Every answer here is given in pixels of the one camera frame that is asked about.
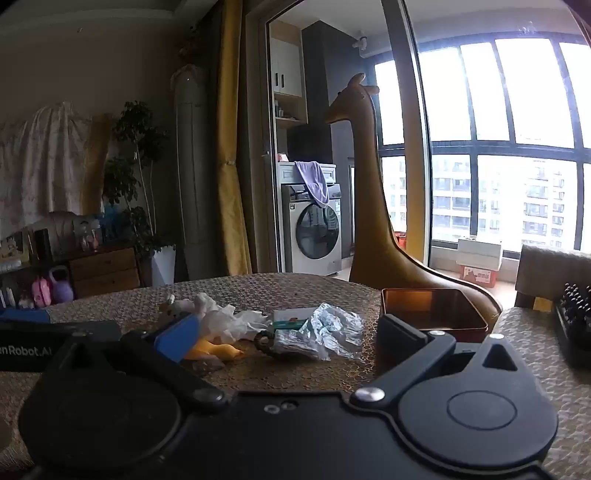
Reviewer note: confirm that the yellow rubber duck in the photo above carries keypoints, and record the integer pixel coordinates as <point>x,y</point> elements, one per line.
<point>217,349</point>

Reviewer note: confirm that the green potted plant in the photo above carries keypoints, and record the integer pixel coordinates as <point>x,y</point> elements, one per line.
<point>134,152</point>

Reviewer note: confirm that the white cardboard box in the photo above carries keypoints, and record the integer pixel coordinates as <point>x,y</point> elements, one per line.
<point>480,254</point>

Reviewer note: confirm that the red square box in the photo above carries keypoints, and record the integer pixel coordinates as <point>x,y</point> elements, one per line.
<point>434,314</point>

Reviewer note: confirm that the white crumpled cloth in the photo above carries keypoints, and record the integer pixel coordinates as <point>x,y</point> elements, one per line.
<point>226,318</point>

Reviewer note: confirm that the white plush cat toy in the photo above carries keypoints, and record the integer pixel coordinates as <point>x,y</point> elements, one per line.
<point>173,308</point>

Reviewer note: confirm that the brown upholstered chair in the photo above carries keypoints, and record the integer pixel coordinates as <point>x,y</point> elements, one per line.
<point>549,272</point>

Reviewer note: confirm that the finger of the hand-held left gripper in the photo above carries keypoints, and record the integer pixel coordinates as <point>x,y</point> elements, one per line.
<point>23,315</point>

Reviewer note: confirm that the white floral cloth cover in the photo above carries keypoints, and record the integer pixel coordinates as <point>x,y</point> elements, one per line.
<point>41,161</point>

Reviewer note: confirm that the purple towel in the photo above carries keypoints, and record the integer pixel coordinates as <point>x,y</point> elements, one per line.
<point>314,182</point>

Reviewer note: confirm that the green white tissue packet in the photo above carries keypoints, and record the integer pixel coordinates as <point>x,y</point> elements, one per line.
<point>288,318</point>

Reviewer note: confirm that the pink toy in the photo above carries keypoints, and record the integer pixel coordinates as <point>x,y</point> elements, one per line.
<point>40,293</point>

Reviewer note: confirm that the black framed window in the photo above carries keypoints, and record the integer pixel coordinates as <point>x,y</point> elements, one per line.
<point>508,138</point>

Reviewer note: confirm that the yellow curtain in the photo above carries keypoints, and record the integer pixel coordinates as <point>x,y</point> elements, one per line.
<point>231,138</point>

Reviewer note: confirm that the white washing machine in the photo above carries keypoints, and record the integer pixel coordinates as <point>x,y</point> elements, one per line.
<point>314,230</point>

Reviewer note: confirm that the purple kettlebell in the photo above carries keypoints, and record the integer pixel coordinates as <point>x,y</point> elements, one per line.
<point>62,288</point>

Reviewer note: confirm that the tall standing air conditioner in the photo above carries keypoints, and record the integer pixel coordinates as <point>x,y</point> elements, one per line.
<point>196,184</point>

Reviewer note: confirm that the small photo frame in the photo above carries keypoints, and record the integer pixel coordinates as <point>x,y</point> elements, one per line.
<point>14,249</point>

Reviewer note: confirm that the white wall cabinet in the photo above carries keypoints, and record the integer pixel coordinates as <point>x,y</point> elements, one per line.
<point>286,64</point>

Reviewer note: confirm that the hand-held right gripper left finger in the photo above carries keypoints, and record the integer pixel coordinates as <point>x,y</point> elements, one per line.
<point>178,334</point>

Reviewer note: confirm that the white security camera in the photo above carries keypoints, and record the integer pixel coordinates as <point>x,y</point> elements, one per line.
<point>361,40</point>

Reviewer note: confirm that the white plant pot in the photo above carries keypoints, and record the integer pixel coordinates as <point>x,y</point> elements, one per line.
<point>163,265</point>

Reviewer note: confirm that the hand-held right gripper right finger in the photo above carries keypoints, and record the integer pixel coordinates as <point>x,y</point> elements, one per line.
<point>401,341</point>

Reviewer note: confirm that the blue bottle pack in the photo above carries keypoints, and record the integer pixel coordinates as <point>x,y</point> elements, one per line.
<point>108,224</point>

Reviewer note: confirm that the wooden drawer cabinet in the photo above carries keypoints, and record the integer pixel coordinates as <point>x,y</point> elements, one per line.
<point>104,272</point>

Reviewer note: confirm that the clear plastic bag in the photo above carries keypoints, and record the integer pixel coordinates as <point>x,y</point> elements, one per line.
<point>323,330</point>

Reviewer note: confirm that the black keyboard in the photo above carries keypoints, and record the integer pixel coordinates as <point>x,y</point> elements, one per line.
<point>575,323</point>

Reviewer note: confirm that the golden giraffe statue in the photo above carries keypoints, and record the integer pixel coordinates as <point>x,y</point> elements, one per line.
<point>369,207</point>

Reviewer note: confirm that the red cardboard box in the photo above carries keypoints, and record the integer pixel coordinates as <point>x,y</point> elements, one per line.
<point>475,276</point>

